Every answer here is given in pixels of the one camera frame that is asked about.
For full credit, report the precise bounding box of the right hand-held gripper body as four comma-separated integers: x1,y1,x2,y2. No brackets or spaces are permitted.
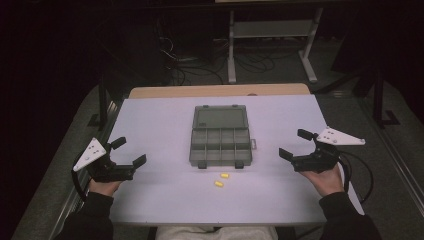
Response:
289,126,367,174

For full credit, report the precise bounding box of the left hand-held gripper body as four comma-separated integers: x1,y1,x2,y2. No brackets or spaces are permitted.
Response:
72,137,138,184

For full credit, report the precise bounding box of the person's left hand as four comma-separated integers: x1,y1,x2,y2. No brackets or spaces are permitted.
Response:
87,178,123,198

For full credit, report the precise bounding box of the person's right hand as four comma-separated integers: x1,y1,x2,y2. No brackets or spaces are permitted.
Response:
299,164,346,198

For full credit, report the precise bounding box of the grey plastic compartment box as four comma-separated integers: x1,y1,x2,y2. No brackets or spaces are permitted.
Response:
188,104,258,170

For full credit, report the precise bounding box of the black metal stand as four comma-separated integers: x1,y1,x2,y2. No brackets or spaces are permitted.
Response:
370,66,402,130

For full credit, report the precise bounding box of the wooden table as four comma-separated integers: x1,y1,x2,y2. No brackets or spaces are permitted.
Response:
128,83,312,100

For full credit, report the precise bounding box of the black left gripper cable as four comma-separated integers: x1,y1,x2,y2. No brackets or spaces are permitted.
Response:
70,168,88,204

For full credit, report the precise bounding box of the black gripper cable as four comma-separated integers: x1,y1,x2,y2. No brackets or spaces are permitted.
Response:
336,150,375,205
70,168,88,204

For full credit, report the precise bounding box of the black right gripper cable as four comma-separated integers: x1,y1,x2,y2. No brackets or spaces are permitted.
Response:
336,150,375,205

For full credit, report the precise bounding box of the white metal desk frame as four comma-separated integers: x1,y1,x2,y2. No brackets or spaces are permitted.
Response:
227,7,325,85

